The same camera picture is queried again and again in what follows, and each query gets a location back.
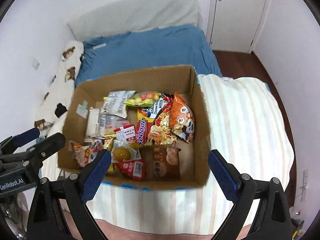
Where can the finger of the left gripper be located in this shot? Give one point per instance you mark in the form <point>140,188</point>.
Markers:
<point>12,143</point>
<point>41,150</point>

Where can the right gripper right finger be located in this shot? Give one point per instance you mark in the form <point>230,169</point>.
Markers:
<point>272,218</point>

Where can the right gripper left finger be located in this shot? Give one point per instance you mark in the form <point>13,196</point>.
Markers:
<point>46,219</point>

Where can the pale orange panda snack pack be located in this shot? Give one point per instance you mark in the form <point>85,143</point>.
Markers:
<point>85,154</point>

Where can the orange jelly cup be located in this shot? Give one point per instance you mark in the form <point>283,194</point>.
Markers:
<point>123,152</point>

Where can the white green snack pack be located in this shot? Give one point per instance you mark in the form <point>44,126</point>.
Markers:
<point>114,103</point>

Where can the small red snack packet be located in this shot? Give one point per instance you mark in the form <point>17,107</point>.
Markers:
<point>135,170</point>

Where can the colourful candy ball bag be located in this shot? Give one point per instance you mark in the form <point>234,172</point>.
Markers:
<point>143,99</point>

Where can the white wafer snack pack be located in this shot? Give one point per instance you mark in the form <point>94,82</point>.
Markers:
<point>92,124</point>

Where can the bear print long pillow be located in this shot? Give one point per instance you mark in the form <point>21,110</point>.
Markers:
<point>58,98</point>

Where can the pink bread yellow pack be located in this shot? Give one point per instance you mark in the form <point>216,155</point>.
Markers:
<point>108,123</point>

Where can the red stick snack pack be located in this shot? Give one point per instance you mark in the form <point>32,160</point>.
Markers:
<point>126,133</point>

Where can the white striped blanket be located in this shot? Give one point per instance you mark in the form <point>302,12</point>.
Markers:
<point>240,118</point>

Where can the yellow red instant noodle pack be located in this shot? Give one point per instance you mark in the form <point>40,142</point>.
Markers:
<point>153,124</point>

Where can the white stick on bed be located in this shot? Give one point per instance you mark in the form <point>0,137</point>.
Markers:
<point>99,46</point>

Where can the brown shrimp snack pack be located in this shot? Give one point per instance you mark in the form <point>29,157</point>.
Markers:
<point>162,163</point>

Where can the grey white headboard cushion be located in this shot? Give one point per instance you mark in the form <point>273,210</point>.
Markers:
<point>135,15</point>

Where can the blue bed sheet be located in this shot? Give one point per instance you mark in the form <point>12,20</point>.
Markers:
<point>170,46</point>

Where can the white door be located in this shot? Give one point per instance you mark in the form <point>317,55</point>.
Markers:
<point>234,25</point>

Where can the white wall socket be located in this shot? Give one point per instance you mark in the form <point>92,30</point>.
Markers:
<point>35,63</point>

